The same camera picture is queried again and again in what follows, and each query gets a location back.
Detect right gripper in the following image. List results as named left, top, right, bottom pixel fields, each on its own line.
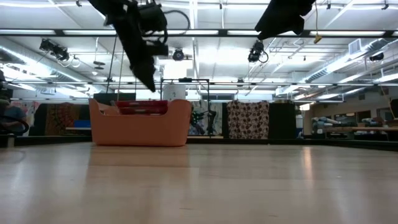
left=254, top=0, right=317, bottom=40

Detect person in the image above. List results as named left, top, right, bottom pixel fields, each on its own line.
left=0, top=71, right=28, bottom=136

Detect black cabinet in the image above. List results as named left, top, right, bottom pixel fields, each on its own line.
left=268, top=101, right=297, bottom=140

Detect pale rolled bundles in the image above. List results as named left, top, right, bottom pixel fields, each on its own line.
left=312, top=116, right=343, bottom=129

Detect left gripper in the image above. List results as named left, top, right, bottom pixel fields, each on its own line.
left=107, top=6, right=157, bottom=93

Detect floral patterned cloth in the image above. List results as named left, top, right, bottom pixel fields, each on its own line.
left=188, top=101, right=224, bottom=137

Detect black rectangular box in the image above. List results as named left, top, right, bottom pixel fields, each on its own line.
left=93, top=92, right=137, bottom=105

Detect dark orange patterned cloth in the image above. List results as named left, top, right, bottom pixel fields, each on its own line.
left=33, top=102, right=91, bottom=137

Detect yellow hanging cord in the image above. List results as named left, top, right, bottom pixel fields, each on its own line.
left=313, top=0, right=323, bottom=44

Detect red popcorn bag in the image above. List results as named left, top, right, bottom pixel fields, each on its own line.
left=114, top=100, right=169, bottom=109

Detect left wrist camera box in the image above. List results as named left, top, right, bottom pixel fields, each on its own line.
left=137, top=1, right=170, bottom=57

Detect orange plastic basket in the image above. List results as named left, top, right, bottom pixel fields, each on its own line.
left=88, top=98, right=193, bottom=147

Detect black office chair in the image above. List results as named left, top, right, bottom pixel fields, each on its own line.
left=0, top=114, right=30, bottom=136

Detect black metal stand frame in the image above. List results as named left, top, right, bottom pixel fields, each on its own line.
left=160, top=77, right=211, bottom=138

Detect white cylindrical tank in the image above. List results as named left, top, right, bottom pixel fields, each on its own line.
left=162, top=83, right=187, bottom=101

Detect silver ventilation duct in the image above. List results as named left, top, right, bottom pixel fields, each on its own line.
left=300, top=37, right=398, bottom=83

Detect long wooden table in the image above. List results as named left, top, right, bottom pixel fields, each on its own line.
left=312, top=126, right=398, bottom=141

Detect brown dotted white cloth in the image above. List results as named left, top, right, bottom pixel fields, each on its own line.
left=226, top=100, right=270, bottom=140

